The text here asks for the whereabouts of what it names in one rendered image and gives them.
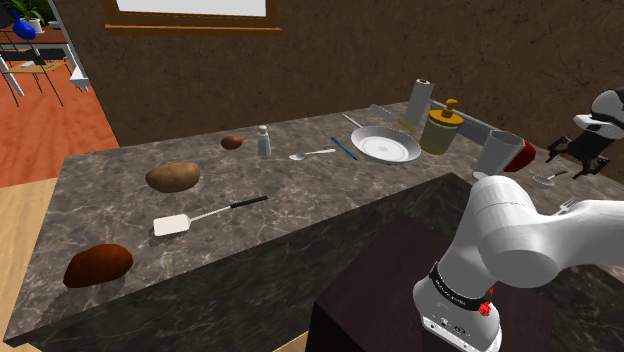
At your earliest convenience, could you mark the white frying pan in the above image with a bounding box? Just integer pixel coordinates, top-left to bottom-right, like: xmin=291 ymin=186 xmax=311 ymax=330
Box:
xmin=342 ymin=112 xmax=423 ymax=165

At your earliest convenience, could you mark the small silver ladle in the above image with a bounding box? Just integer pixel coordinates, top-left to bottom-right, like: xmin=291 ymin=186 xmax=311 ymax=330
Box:
xmin=531 ymin=168 xmax=570 ymax=189

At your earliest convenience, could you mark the wooden chair with black legs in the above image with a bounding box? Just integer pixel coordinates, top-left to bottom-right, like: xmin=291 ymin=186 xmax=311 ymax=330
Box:
xmin=0 ymin=57 xmax=70 ymax=108

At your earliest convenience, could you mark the silver fork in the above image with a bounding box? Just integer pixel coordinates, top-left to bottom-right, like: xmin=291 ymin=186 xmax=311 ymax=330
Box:
xmin=552 ymin=196 xmax=580 ymax=217

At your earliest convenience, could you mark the yellow soap dispenser bottle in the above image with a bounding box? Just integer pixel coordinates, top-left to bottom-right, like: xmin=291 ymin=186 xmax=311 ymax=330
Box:
xmin=419 ymin=98 xmax=465 ymax=157

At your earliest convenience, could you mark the knife with yellow handle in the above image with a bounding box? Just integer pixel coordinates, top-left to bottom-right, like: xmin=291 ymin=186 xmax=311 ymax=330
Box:
xmin=368 ymin=103 xmax=418 ymax=134

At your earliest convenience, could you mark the blue pen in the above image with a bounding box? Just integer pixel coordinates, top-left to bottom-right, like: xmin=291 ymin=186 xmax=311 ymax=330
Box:
xmin=329 ymin=136 xmax=360 ymax=162

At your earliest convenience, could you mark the red rounded object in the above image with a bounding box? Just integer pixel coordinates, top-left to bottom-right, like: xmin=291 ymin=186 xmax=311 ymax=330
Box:
xmin=502 ymin=140 xmax=538 ymax=174

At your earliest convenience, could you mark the reddish brown sweet potato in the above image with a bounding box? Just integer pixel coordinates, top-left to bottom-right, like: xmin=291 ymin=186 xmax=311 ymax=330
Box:
xmin=62 ymin=243 xmax=135 ymax=289

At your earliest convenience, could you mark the large tan potato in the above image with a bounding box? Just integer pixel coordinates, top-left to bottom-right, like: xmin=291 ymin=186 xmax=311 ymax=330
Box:
xmin=145 ymin=161 xmax=202 ymax=194

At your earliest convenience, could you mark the grey salt shaker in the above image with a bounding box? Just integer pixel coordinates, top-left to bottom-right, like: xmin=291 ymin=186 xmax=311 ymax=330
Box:
xmin=257 ymin=124 xmax=273 ymax=158

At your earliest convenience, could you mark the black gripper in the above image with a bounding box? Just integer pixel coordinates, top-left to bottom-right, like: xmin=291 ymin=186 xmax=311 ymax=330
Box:
xmin=545 ymin=127 xmax=612 ymax=181

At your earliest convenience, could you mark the white spatula with black handle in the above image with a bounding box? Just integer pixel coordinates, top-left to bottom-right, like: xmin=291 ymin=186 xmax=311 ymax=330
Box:
xmin=152 ymin=195 xmax=270 ymax=239

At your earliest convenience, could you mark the silver spoon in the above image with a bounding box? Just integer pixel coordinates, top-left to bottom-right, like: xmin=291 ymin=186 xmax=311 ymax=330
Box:
xmin=288 ymin=147 xmax=338 ymax=162

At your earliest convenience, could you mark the grey cup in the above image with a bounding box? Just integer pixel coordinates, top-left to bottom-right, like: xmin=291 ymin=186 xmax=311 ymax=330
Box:
xmin=471 ymin=128 xmax=527 ymax=182

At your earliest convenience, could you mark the brown table with plants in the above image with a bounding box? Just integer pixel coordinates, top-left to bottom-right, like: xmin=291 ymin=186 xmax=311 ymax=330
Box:
xmin=0 ymin=0 xmax=70 ymax=55

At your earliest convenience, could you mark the wooden framed window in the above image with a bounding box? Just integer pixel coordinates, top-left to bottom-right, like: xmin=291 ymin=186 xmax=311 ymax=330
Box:
xmin=101 ymin=0 xmax=283 ymax=37

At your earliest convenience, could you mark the grey paper towel roll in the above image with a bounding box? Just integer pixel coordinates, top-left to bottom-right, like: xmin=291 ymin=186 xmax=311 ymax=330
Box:
xmin=402 ymin=77 xmax=436 ymax=128

